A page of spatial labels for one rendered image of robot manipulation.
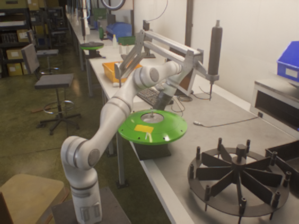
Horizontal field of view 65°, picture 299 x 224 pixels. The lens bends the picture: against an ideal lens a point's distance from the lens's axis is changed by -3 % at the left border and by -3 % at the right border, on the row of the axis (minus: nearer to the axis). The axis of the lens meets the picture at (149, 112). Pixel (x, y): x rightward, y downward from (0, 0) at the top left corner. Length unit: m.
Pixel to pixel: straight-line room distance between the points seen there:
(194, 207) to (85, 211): 0.37
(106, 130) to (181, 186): 0.38
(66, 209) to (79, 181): 0.23
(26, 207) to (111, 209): 0.58
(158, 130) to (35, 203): 0.78
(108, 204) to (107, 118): 0.36
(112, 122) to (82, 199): 0.27
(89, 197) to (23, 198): 0.70
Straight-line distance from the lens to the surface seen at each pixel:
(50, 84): 3.13
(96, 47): 3.06
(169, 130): 1.00
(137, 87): 1.00
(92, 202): 0.87
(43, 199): 1.44
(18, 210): 1.43
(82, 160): 0.73
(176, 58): 1.05
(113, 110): 0.82
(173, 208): 0.89
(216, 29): 0.88
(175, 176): 1.02
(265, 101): 1.70
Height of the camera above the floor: 1.57
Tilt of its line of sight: 25 degrees down
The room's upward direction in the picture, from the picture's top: straight up
